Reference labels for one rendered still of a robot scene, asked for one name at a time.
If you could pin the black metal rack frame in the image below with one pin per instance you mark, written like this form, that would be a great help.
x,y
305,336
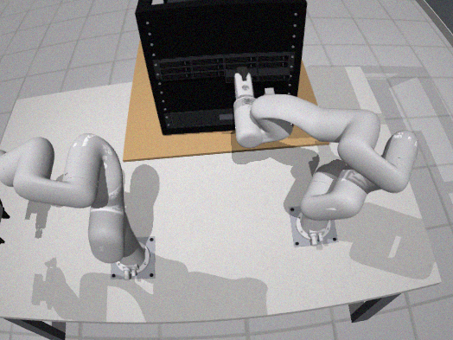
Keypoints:
x,y
185,28

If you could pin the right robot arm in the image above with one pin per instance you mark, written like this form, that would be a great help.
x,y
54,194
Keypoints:
x,y
257,121

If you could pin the tan flat board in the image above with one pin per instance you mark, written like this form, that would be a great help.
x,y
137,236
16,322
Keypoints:
x,y
144,139

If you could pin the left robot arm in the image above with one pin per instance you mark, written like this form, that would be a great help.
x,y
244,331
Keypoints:
x,y
28,169

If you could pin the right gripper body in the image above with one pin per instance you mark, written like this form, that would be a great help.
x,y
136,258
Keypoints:
x,y
240,85

